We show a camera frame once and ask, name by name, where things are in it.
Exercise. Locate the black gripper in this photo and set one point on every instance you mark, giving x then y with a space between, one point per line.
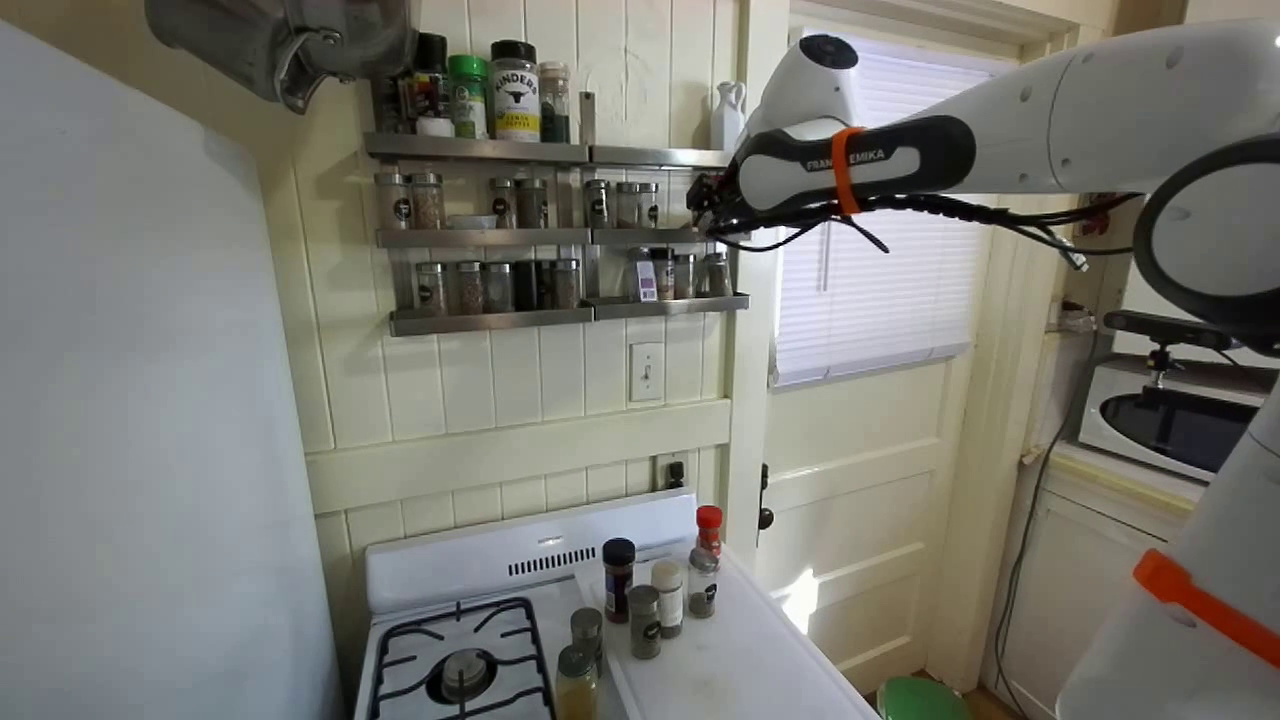
728 202

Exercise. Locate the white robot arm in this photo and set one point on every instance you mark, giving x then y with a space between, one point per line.
1094 123

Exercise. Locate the glass spice jar steel lid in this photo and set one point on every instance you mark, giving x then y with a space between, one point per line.
394 202
497 285
501 202
567 283
426 202
534 202
430 285
598 202
465 285
715 275

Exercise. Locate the labelled spice jar black lid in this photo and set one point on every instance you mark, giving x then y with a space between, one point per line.
665 277

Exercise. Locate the small dark jar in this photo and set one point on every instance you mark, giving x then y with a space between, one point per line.
552 113

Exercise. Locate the dark glass spice jar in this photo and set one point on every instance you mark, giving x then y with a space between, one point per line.
529 285

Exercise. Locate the large jar black lid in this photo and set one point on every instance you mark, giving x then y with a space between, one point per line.
514 100

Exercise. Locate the red lid spice jar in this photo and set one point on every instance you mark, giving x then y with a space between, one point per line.
705 575

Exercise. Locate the dark spice jar black lid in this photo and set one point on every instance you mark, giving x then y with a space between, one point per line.
619 580

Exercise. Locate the white label spice jar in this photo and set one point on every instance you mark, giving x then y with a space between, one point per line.
669 601

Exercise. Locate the grey spice jar steel lid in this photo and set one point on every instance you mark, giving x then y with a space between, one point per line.
640 625

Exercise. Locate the grey lying spice jar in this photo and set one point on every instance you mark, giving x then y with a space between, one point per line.
587 625

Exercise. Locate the yellow spice jar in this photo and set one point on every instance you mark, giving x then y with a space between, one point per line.
576 688

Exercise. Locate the white shaker bottle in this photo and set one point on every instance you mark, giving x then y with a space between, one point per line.
728 123

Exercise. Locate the white window blinds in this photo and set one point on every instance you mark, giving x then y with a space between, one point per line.
864 306

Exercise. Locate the green lid bottle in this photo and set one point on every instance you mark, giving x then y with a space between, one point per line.
465 105

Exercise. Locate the black door latch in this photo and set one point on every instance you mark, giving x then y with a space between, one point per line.
766 515

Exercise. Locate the dark sauce bottle black cap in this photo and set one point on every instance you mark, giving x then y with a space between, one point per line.
426 87

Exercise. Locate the white panelled door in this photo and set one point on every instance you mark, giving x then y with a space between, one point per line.
854 532

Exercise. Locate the white gas stove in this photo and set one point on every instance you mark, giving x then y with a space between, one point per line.
465 553

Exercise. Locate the grey cloth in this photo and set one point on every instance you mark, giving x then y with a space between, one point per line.
281 47

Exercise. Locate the black stove grate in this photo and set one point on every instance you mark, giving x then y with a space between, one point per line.
460 625

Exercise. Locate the black pan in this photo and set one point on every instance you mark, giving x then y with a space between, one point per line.
1175 326

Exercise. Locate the white base cabinet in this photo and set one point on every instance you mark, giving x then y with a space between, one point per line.
1064 575

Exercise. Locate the white microwave oven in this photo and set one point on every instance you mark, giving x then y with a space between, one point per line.
1175 427

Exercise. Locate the round black stove burner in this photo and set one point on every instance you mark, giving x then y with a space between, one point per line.
460 678

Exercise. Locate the green round bin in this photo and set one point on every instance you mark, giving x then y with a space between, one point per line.
920 701

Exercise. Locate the white refrigerator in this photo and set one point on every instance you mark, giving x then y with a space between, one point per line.
135 403

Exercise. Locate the white wall switch plate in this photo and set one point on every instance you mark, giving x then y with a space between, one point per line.
647 373

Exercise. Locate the steel wall spice rack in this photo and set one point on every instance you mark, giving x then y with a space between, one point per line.
482 321

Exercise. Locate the wall outlet black plug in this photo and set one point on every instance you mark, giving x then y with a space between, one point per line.
673 475

